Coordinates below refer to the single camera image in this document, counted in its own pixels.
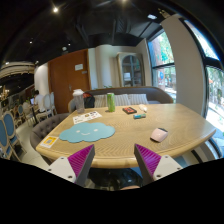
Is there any blue cloud-shaped mouse pad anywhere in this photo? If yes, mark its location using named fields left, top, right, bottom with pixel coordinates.
left=58, top=121, right=116, bottom=144

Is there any group of blue chairs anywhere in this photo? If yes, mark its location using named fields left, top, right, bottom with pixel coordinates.
left=0, top=103, right=34, bottom=163

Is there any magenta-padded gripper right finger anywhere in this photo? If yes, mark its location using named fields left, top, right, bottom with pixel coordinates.
left=133, top=143, right=184, bottom=186

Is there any black-framed window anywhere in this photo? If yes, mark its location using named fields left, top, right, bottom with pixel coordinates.
left=147, top=31, right=177, bottom=101

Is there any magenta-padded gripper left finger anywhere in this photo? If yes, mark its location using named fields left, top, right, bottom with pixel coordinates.
left=46, top=143, right=96, bottom=188

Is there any yellow white table card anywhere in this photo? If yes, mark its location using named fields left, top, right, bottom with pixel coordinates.
left=39, top=135, right=60, bottom=149

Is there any striped cushion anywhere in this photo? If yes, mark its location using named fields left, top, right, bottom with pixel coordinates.
left=127, top=93, right=149, bottom=106
left=93, top=93, right=131, bottom=108

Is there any large curved window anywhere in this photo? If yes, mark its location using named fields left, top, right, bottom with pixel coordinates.
left=183, top=18, right=224, bottom=134

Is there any grey tufted sofa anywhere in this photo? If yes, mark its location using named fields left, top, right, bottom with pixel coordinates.
left=29, top=112, right=72, bottom=164

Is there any brown wooden door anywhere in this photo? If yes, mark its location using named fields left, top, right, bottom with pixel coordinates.
left=48, top=49, right=92, bottom=114

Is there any pink computer mouse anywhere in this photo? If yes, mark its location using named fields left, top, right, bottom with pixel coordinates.
left=149, top=127, right=169, bottom=144

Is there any arched glass-door cabinet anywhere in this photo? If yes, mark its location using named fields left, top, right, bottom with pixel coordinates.
left=116, top=51, right=147, bottom=88

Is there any clear shaker bottle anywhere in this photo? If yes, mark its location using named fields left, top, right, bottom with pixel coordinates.
left=72, top=88, right=86, bottom=115

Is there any brown curved sofa bench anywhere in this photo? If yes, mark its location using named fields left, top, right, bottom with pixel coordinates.
left=68, top=85, right=174, bottom=113

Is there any flat black red box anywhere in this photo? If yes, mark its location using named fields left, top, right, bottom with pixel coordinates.
left=122, top=106, right=138, bottom=115

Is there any green drink can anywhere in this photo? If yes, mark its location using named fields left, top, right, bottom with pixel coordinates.
left=106, top=92, right=117, bottom=113

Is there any group of white chairs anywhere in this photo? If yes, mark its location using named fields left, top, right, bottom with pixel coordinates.
left=34, top=91, right=58, bottom=123

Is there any white sticker sheet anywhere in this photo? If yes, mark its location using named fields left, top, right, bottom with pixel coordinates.
left=72, top=110, right=103, bottom=125

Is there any person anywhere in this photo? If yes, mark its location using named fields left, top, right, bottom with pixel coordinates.
left=32, top=89, right=46, bottom=114

